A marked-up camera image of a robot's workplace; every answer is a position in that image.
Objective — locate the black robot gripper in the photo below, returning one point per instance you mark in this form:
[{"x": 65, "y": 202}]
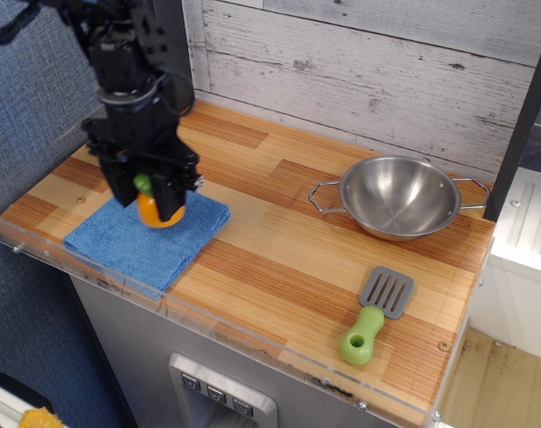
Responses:
[{"x": 128, "y": 141}]

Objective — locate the orange toy carrot green top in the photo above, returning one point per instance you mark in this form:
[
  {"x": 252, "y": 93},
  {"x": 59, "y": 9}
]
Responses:
[{"x": 147, "y": 207}]

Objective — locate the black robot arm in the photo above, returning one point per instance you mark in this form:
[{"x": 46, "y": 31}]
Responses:
[{"x": 144, "y": 92}]

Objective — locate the blue folded cloth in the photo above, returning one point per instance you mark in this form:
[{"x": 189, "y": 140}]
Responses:
[{"x": 115, "y": 238}]

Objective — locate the clear acrylic table guard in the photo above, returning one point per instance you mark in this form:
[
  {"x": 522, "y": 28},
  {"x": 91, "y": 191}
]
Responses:
[{"x": 268, "y": 300}]

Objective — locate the silver toy fridge dispenser panel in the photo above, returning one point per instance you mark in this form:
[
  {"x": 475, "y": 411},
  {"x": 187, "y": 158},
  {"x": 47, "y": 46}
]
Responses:
[{"x": 209, "y": 398}]

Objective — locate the yellow object bottom left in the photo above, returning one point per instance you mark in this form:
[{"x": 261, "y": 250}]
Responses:
[{"x": 39, "y": 418}]

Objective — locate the black and white corner object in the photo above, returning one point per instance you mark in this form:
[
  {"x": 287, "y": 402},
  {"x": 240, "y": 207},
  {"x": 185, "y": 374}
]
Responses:
[{"x": 16, "y": 398}]

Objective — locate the white toy sink unit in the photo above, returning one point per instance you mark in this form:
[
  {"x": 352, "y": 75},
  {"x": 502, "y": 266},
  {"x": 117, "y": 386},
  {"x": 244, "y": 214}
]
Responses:
[{"x": 506, "y": 304}]

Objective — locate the steel bowl with wire handles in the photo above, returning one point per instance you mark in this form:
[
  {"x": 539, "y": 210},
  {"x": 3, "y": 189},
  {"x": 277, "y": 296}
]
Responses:
[{"x": 399, "y": 198}]

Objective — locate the grey spatula green handle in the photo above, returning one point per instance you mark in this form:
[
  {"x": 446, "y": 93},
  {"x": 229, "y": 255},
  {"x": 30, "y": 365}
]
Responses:
[{"x": 385, "y": 295}]

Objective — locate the black vertical post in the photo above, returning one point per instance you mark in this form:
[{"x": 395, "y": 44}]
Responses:
[{"x": 516, "y": 148}]

